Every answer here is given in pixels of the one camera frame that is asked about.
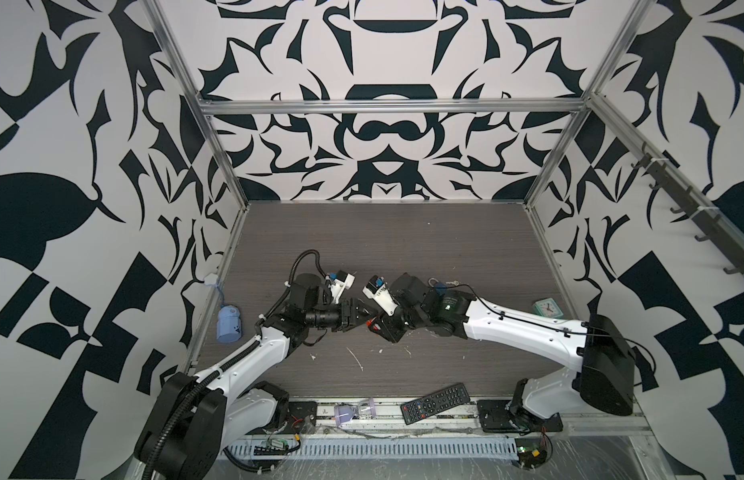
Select blue padlock with key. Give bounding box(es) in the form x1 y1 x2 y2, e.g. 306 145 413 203
428 278 448 291

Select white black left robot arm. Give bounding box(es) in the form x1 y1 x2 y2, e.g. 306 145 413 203
134 273 380 479

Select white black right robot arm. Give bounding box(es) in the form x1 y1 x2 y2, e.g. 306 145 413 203
363 274 639 421

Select clear safety glasses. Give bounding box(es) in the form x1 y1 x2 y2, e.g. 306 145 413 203
334 397 377 427

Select black remote control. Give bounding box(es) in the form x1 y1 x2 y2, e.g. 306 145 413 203
400 383 470 425

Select teal alarm clock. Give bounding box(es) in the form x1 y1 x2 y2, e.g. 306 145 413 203
533 298 564 319

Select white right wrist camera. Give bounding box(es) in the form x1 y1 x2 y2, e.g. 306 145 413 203
362 275 398 316

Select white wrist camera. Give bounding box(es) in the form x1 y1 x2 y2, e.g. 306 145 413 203
362 275 398 316
327 270 355 304

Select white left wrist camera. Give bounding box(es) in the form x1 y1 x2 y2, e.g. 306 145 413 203
327 270 355 304

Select black corrugated cable hose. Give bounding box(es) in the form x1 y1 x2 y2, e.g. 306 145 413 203
286 248 328 289

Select white slotted cable duct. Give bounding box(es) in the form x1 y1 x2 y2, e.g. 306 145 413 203
229 437 518 461

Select light blue device left wall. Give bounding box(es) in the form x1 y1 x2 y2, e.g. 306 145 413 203
216 305 242 343

